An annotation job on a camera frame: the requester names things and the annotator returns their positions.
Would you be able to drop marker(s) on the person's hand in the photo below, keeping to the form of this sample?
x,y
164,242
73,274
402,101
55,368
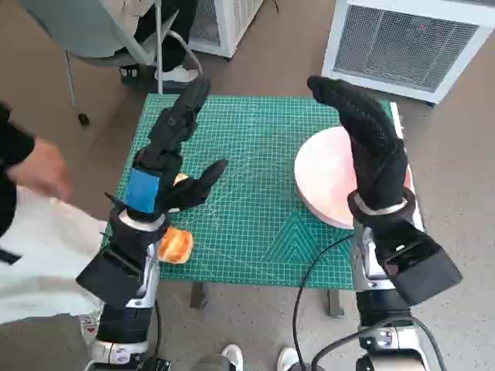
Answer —
x,y
42,166

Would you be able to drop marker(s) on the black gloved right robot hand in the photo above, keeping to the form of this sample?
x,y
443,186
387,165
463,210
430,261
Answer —
x,y
375,147

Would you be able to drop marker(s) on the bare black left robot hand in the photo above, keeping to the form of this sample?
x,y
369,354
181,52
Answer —
x,y
170,127

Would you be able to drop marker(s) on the round toy bread bun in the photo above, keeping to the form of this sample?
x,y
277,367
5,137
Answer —
x,y
181,178

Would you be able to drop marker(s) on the pink bowl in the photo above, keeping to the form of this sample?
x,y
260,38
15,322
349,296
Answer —
x,y
325,174

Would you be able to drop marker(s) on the long striped toy bread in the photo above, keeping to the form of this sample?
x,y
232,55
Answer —
x,y
178,247

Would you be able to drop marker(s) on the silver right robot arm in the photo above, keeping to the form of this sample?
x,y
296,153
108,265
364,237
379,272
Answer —
x,y
381,305

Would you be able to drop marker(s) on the person in white trousers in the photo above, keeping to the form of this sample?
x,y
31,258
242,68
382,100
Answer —
x,y
38,251

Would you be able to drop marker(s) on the green cutting mat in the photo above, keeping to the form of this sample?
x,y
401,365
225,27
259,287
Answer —
x,y
251,154

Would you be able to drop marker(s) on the seated person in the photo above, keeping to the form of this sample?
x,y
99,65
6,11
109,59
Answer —
x,y
174,38

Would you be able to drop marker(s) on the large white vented cabinet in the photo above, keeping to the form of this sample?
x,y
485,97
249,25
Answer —
x,y
406,46

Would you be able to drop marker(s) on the small white vented cabinet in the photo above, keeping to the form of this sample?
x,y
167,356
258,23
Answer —
x,y
228,27

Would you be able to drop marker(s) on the grey office chair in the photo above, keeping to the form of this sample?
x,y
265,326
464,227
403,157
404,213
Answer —
x,y
77,23

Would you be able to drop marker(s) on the black table leg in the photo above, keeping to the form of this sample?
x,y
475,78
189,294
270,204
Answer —
x,y
335,303
199,295

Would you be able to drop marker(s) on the white robot foot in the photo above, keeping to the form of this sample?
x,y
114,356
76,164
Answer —
x,y
233,355
288,357

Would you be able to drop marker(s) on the black device box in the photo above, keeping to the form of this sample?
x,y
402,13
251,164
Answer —
x,y
156,365

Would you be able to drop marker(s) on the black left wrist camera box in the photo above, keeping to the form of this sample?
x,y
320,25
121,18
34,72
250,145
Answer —
x,y
108,282

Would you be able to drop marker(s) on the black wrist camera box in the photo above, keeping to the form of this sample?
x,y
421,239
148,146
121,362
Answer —
x,y
425,270
108,282

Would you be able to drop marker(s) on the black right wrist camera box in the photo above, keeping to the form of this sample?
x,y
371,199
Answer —
x,y
425,270

